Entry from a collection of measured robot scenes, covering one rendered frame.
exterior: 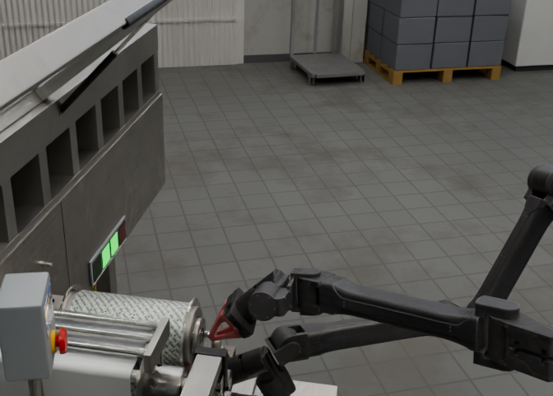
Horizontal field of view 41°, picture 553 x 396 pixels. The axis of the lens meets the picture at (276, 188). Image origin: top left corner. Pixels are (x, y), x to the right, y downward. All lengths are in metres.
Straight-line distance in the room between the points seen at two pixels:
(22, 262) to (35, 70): 0.92
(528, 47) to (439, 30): 1.16
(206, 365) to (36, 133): 0.62
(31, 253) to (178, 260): 2.67
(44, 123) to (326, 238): 3.05
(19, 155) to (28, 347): 0.67
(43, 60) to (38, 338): 0.33
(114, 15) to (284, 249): 3.56
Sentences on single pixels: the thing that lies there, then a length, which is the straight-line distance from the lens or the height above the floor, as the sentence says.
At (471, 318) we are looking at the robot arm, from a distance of 1.28.
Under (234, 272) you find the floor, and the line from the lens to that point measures 4.09.
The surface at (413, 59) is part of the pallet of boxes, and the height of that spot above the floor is 0.24.
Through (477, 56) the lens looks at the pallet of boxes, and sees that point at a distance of 7.65.
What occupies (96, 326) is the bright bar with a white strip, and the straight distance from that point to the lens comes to 1.27.
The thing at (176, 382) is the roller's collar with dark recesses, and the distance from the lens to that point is 1.26.
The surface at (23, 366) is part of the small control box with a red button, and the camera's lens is 0.89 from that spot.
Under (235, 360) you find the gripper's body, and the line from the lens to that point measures 1.62.
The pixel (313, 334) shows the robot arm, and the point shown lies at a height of 1.22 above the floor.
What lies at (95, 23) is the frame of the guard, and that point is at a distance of 0.78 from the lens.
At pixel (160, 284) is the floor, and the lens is 4.00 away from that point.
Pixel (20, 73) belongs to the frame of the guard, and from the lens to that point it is 0.63.
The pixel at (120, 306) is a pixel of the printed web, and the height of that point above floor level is 1.31.
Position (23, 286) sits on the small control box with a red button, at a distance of 0.88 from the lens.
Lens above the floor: 2.17
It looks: 26 degrees down
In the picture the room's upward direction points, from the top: 2 degrees clockwise
